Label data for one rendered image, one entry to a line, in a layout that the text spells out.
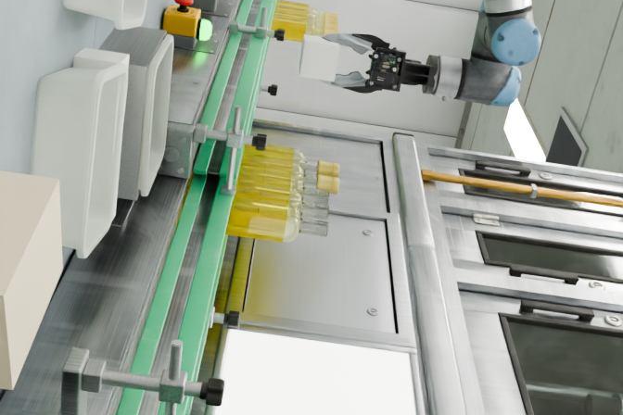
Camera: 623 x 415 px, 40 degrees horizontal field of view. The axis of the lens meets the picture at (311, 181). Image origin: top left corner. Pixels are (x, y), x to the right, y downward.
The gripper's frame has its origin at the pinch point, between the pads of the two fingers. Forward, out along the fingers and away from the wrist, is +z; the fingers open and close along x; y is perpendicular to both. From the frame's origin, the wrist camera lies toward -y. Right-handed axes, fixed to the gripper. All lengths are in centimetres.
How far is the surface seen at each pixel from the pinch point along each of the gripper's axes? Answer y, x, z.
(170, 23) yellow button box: -25.0, -0.4, 32.2
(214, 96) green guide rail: -8.1, 11.3, 19.6
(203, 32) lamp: -26.7, 0.5, 25.2
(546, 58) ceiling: -419, 4, -163
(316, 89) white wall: -624, 68, -22
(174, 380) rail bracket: 74, 31, 13
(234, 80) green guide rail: -18.8, 8.6, 17.0
